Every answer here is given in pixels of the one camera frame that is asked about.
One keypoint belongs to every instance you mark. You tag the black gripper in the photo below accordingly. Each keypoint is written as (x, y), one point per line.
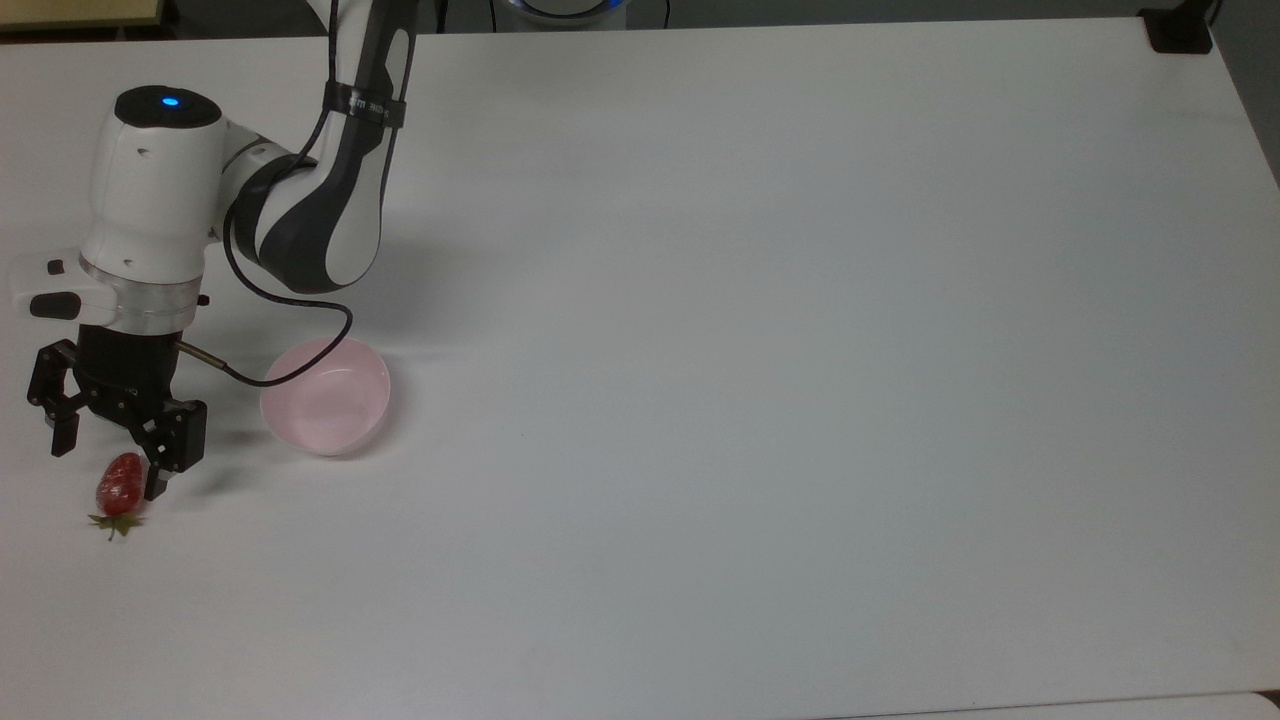
(128, 372)

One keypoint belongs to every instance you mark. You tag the red strawberry with green leaves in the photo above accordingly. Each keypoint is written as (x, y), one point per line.
(120, 485)

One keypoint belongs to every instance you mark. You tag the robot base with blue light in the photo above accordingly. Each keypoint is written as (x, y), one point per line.
(565, 6)

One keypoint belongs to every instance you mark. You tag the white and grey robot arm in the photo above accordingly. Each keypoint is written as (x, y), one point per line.
(150, 190)

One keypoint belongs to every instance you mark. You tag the pink plastic bowl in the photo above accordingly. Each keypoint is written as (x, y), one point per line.
(330, 412)

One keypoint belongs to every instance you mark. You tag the light wooden furniture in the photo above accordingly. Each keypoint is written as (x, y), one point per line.
(80, 10)

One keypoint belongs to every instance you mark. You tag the black table clamp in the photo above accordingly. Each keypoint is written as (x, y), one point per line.
(1178, 28)

